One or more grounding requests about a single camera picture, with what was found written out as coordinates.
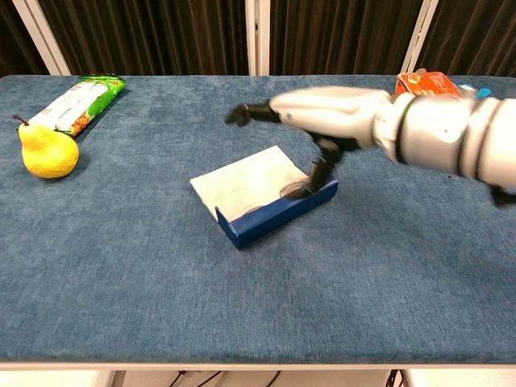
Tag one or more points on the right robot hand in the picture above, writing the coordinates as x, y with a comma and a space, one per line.
330, 113

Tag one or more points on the yellow pear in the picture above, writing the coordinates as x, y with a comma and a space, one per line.
48, 155

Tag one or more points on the grey and blue eyeglasses box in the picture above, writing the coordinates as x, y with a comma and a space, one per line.
274, 219

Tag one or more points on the dark pleated curtain panel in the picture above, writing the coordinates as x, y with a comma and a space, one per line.
153, 36
338, 36
16, 48
475, 36

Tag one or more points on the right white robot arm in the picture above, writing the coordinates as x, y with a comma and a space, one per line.
443, 129

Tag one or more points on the blue green hand clapper toy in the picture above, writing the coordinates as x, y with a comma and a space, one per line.
481, 93

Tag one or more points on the white partition post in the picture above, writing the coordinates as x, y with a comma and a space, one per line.
250, 40
40, 38
419, 38

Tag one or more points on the orange carton box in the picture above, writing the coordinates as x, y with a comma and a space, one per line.
427, 82

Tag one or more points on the green white snack packet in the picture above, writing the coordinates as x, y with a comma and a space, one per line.
80, 101

